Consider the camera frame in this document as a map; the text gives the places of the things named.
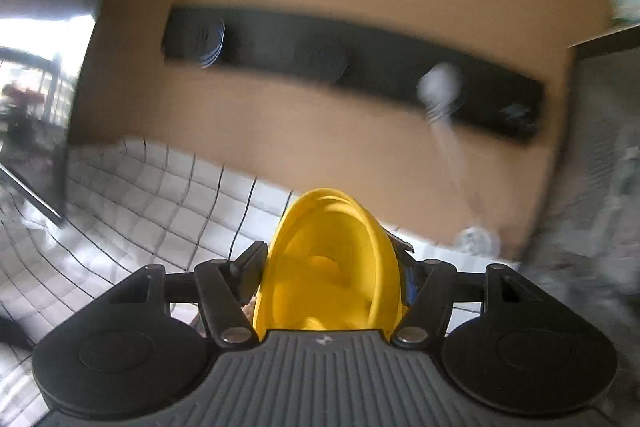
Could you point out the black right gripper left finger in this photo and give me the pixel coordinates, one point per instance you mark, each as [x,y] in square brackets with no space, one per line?
[224,289]

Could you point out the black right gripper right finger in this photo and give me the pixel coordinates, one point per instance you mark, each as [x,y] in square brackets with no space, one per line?
[427,292]

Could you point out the white black checkered tablecloth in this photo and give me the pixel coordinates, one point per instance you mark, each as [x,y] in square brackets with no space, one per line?
[127,205]

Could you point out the black power strip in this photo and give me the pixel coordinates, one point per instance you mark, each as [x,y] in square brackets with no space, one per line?
[355,57]

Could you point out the white power plug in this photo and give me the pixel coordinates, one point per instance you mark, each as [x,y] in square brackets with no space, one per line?
[439,91]

